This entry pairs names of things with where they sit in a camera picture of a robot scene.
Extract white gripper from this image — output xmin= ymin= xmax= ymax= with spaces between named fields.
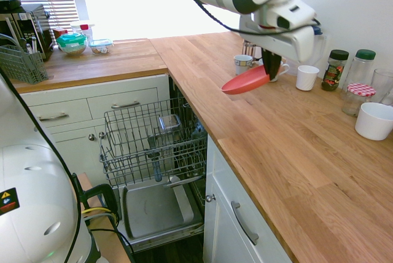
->
xmin=238 ymin=14 xmax=316 ymax=82

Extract red round plate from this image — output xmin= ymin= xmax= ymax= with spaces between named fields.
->
xmin=220 ymin=65 xmax=271 ymax=96

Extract stainless dishwasher door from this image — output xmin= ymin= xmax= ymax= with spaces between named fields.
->
xmin=117 ymin=176 xmax=206 ymax=253

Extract glass french press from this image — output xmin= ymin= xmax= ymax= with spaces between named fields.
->
xmin=241 ymin=39 xmax=262 ymax=57

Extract white mug with printed band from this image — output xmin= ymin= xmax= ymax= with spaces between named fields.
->
xmin=233 ymin=54 xmax=254 ymax=76

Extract white ribbed cup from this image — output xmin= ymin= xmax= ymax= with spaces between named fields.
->
xmin=295 ymin=65 xmax=321 ymax=92

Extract water jug with blue lid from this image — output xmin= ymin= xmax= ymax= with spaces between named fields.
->
xmin=312 ymin=25 xmax=329 ymax=61

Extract dark jar with black lid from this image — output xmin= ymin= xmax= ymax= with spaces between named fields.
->
xmin=321 ymin=49 xmax=350 ymax=93

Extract clear bottle with green lid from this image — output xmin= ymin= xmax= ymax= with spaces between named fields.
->
xmin=349 ymin=49 xmax=377 ymax=92

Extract glass jar red checked lid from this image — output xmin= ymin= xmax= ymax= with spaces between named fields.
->
xmin=341 ymin=82 xmax=377 ymax=118

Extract clear drinking glass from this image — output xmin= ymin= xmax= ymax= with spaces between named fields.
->
xmin=370 ymin=68 xmax=393 ymax=106

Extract square glass container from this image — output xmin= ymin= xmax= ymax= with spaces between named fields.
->
xmin=158 ymin=114 xmax=182 ymax=132

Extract white ceramic bowl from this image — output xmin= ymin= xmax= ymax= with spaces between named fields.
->
xmin=354 ymin=101 xmax=393 ymax=141

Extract blue tube in rack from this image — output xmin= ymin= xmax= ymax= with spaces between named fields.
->
xmin=154 ymin=155 xmax=163 ymax=183

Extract small container with blue lid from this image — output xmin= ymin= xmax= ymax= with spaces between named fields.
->
xmin=88 ymin=38 xmax=114 ymax=55

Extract white tub with red lid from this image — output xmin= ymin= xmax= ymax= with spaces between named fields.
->
xmin=70 ymin=20 xmax=96 ymax=42

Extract glass bowl with teal lid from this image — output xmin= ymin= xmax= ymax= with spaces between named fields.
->
xmin=55 ymin=32 xmax=88 ymax=57

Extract white cabinet with drawers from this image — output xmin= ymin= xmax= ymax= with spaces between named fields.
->
xmin=17 ymin=73 xmax=172 ymax=190

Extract black table clamp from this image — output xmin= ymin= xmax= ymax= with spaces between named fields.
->
xmin=80 ymin=183 xmax=120 ymax=229

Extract small red box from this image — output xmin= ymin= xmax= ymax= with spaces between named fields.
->
xmin=52 ymin=27 xmax=68 ymax=41

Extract wooden robot mounting board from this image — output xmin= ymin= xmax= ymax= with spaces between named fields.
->
xmin=76 ymin=171 xmax=133 ymax=263

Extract black countertop appliance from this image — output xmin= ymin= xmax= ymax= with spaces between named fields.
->
xmin=0 ymin=4 xmax=53 ymax=62

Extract grey plastic cutlery basket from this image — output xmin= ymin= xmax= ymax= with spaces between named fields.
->
xmin=0 ymin=44 xmax=50 ymax=85

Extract plain white handled mug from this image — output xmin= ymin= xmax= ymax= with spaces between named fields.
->
xmin=259 ymin=58 xmax=290 ymax=83

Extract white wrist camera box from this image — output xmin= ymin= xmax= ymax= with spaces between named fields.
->
xmin=265 ymin=0 xmax=317 ymax=31

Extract white cabinet with long handle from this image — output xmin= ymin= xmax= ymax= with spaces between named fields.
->
xmin=201 ymin=133 xmax=297 ymax=263

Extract silver curved drawer handle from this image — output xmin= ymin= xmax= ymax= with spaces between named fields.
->
xmin=37 ymin=112 xmax=69 ymax=122
xmin=111 ymin=100 xmax=141 ymax=110

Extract grey wire dishwasher rack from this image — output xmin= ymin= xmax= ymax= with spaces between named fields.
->
xmin=98 ymin=98 xmax=208 ymax=187

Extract long silver cabinet handle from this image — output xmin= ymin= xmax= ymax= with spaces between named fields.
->
xmin=230 ymin=200 xmax=260 ymax=246

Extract yellow cable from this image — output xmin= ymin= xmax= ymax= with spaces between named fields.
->
xmin=81 ymin=206 xmax=113 ymax=216

